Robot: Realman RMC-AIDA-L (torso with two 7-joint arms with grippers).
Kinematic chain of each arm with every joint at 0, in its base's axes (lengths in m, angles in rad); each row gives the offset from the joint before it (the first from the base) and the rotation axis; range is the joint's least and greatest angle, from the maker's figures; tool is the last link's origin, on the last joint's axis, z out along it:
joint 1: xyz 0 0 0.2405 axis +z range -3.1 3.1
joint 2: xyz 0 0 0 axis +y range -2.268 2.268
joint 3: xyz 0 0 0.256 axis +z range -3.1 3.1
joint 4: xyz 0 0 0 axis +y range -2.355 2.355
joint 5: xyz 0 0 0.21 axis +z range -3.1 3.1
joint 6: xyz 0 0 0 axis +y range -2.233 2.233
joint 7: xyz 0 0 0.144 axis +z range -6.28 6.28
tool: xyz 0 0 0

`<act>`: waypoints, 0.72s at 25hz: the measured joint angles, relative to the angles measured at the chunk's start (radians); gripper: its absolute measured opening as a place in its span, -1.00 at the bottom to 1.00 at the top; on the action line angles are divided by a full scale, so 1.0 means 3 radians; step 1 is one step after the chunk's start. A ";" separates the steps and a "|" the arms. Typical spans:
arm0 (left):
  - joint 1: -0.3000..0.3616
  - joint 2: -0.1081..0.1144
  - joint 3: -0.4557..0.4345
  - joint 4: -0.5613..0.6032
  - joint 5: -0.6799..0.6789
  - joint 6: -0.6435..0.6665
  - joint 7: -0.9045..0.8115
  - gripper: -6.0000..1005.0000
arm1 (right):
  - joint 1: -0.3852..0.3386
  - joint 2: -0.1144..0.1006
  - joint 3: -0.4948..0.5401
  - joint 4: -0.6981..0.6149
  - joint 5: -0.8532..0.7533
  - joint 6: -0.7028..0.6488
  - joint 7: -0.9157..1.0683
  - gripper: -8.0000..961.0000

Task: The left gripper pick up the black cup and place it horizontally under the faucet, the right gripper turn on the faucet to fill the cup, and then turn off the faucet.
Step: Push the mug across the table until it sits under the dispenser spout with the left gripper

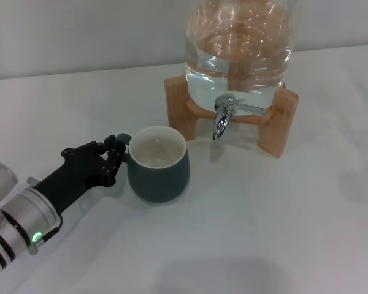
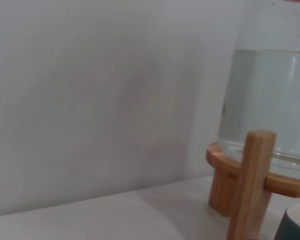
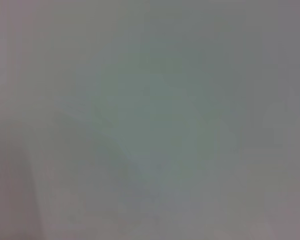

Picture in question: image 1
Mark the chrome faucet tap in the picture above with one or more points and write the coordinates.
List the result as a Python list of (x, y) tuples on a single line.
[(223, 122)]

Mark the light wooden jar stand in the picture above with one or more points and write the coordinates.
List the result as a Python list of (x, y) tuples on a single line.
[(178, 116)]

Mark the clear glass water jar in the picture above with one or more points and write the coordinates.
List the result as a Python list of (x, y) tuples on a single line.
[(236, 46)]

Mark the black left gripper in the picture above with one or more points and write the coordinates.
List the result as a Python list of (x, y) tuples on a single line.
[(76, 174)]

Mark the grey wrist camera housing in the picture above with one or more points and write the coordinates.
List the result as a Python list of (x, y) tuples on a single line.
[(0, 180)]

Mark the dark teal ceramic mug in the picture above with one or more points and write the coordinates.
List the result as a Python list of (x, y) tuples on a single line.
[(159, 183)]

